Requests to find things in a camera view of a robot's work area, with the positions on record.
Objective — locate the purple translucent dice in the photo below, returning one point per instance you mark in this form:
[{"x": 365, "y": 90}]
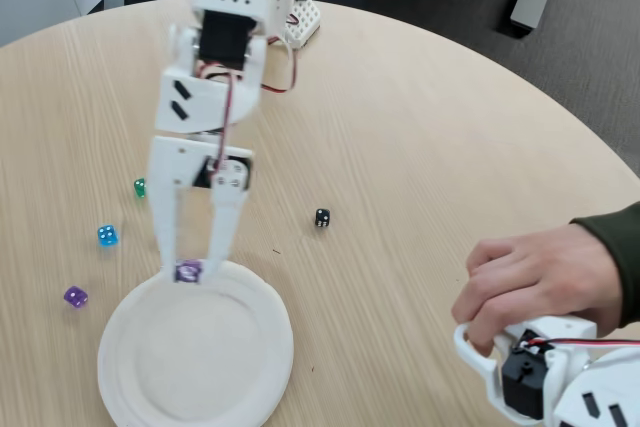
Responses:
[
  {"x": 189, "y": 272},
  {"x": 76, "y": 297}
]

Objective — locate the white paper plate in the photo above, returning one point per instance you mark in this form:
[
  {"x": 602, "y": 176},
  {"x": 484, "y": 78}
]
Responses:
[{"x": 195, "y": 347}]

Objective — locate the white leader arm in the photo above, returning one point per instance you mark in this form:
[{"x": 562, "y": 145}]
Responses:
[{"x": 550, "y": 382}]

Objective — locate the dark green translucent dice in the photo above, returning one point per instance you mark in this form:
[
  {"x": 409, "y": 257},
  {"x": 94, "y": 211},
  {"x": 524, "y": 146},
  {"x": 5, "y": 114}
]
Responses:
[{"x": 140, "y": 188}]

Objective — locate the blue translucent dice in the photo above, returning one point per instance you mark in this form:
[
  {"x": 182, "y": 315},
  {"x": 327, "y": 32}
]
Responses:
[{"x": 107, "y": 236}]

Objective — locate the black dice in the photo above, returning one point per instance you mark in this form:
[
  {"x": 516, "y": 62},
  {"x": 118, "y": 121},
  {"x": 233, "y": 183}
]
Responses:
[{"x": 322, "y": 218}]

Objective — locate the person's hand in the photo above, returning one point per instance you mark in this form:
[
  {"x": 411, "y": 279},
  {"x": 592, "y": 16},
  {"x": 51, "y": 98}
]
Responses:
[{"x": 540, "y": 277}]

